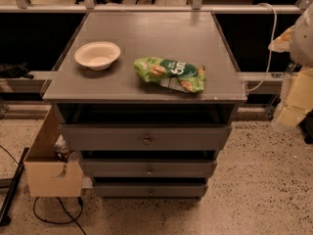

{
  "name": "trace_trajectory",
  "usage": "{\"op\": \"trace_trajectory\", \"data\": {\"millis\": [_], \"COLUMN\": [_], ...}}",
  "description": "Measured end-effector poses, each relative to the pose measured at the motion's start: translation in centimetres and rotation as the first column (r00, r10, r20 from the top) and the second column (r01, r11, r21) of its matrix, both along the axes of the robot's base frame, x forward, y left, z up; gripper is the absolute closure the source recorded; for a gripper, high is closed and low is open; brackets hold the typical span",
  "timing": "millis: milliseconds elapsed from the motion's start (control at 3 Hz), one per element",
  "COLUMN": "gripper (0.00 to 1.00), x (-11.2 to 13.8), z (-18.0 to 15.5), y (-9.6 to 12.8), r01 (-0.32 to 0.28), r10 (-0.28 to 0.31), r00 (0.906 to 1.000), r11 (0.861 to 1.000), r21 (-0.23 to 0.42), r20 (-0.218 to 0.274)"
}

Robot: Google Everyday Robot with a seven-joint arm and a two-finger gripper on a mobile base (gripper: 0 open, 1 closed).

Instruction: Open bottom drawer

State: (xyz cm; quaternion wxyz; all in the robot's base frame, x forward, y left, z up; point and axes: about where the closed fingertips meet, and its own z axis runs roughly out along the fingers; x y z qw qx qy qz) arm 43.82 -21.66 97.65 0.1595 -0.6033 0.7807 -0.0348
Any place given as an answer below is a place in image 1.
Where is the grey bottom drawer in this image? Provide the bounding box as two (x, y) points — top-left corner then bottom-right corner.
(93, 183), (207, 198)

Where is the grey drawer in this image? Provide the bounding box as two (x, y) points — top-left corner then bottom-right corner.
(79, 159), (217, 178)
(60, 124), (232, 151)
(93, 183), (207, 198)

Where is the grey top drawer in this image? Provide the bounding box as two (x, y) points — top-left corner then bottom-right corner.
(60, 124), (232, 151)

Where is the metal frame rail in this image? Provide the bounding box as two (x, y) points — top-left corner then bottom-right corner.
(0, 71), (56, 93)

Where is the black object on rail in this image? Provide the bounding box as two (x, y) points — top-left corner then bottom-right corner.
(0, 63), (34, 79)

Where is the green chip bag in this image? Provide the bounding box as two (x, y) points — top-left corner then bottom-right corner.
(134, 57), (205, 93)

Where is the light wooden box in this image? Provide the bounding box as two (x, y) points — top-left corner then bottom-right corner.
(23, 108), (83, 197)

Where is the can inside wooden box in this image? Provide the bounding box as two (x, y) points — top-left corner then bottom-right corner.
(54, 135), (70, 162)

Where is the white hanging cable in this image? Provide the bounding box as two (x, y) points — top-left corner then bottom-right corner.
(245, 2), (278, 94)

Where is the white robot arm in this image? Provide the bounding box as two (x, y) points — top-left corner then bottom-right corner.
(268, 4), (313, 132)

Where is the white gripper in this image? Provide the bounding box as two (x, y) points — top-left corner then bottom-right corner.
(268, 25), (313, 132)

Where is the black floor cable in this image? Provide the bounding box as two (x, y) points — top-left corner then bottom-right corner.
(32, 196), (88, 235)

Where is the black metal bar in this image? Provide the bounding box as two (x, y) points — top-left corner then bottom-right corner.
(0, 148), (28, 227)

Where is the grey drawer cabinet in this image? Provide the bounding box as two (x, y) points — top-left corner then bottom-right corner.
(44, 13), (246, 185)

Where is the white paper bowl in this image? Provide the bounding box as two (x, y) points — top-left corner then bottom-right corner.
(74, 41), (121, 71)

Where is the grey middle drawer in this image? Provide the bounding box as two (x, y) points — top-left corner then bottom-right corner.
(79, 159), (217, 178)

